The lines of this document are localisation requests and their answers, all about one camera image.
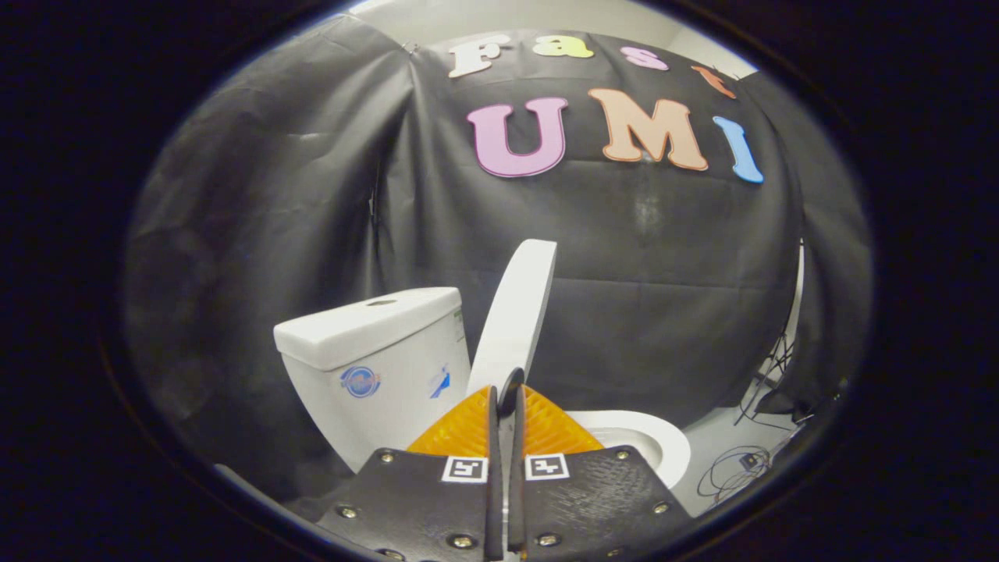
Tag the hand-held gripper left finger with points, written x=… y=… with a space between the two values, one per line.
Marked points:
x=421 y=499

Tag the white toilet seat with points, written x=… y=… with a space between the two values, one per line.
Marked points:
x=663 y=445

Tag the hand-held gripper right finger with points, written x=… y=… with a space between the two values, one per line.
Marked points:
x=593 y=499

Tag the white toilet tank cover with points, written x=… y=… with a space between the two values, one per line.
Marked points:
x=367 y=324

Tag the white toilet lid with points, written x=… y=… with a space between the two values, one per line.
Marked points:
x=515 y=312

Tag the black backdrop cloth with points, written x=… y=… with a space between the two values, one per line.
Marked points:
x=835 y=257
x=624 y=257
x=257 y=234

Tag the dark round lid pull tab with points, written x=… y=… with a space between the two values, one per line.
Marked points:
x=510 y=386

